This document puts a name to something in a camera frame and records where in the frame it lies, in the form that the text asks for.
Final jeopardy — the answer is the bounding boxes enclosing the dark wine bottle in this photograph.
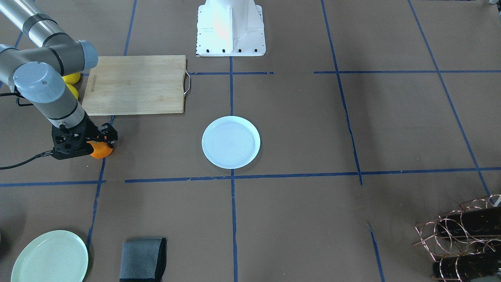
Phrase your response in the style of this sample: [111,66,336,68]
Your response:
[433,252,501,282]
[436,206,501,240]

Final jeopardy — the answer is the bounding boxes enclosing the orange mandarin fruit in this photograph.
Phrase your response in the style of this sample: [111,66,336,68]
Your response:
[87,141,113,159]

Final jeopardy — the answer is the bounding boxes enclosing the light blue plate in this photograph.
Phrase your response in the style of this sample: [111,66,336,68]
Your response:
[202,116,261,169]

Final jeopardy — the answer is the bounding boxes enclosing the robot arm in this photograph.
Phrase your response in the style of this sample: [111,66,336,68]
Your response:
[1,0,118,145]

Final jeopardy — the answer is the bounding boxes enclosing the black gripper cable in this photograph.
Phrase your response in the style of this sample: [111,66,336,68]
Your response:
[0,92,55,170]

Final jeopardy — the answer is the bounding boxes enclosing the light green plate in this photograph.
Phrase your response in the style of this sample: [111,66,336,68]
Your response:
[11,230,89,282]

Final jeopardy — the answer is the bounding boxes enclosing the lower yellow lemon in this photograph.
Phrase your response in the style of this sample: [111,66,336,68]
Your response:
[66,83,80,100]

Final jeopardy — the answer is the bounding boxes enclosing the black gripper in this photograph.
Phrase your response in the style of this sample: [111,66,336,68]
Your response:
[83,117,118,147]

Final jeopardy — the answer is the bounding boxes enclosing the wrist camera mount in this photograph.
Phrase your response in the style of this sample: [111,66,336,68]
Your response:
[51,126,94,160]

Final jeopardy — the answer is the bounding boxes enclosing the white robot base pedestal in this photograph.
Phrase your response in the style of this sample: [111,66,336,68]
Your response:
[196,0,267,57]

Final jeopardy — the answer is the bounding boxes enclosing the upper yellow lemon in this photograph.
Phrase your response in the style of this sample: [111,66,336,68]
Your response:
[62,72,82,85]

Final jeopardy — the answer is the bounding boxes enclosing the wooden cutting board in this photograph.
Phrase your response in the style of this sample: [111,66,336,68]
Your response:
[82,55,190,116]

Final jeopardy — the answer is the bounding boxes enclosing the copper wire bottle rack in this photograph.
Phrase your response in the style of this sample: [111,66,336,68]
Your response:
[415,195,500,282]

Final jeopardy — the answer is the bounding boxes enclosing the yellow lemon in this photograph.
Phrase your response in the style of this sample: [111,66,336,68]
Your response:
[66,83,80,100]
[62,72,82,85]

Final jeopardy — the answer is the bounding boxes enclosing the folded grey cloth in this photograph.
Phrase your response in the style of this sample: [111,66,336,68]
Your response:
[119,237,168,282]

